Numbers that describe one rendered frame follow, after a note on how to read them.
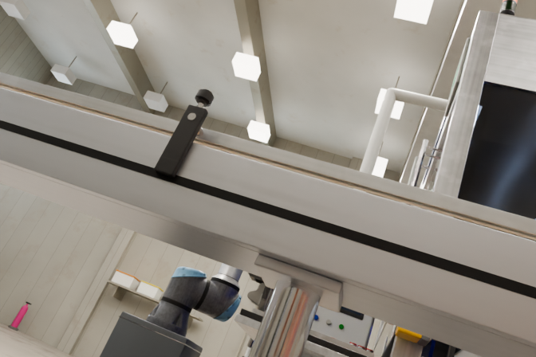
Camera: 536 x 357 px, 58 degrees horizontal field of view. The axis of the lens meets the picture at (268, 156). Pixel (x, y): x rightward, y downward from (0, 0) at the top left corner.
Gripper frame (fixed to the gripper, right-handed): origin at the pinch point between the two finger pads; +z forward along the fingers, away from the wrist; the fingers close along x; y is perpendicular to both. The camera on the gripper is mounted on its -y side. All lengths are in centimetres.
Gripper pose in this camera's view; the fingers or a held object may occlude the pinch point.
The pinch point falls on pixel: (261, 313)
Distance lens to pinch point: 144.6
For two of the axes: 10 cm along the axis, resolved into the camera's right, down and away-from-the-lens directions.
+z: -3.6, 8.3, -4.2
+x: -1.3, -4.9, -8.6
